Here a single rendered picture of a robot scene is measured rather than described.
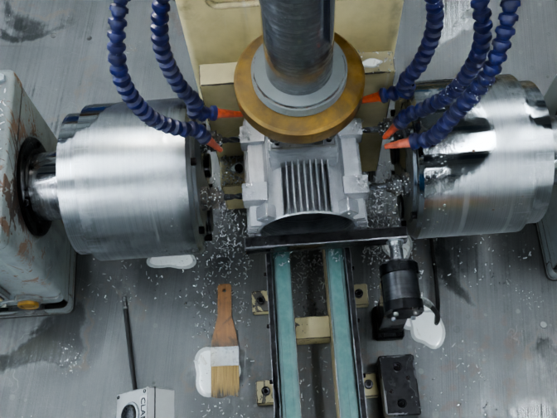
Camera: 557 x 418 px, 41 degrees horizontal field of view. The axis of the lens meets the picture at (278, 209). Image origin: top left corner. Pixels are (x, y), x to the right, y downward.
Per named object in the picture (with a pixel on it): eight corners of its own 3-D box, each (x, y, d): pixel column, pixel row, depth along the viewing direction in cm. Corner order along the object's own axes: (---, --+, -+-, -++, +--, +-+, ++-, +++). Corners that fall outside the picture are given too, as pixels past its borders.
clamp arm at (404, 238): (404, 228, 118) (244, 240, 118) (406, 221, 115) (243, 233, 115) (407, 249, 117) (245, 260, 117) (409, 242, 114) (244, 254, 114)
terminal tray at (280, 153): (265, 105, 119) (263, 81, 113) (331, 100, 119) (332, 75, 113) (269, 172, 115) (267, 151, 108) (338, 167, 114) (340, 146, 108)
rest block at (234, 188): (225, 182, 145) (218, 153, 134) (261, 179, 144) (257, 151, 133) (226, 210, 142) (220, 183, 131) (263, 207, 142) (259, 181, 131)
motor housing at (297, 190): (247, 151, 133) (237, 95, 116) (352, 143, 133) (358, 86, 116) (252, 256, 126) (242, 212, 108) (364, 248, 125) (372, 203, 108)
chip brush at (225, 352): (210, 285, 136) (210, 284, 136) (238, 284, 136) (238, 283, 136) (210, 399, 128) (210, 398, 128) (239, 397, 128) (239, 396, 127)
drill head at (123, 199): (31, 156, 135) (-27, 80, 112) (230, 142, 135) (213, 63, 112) (20, 287, 126) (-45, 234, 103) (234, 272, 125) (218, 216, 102)
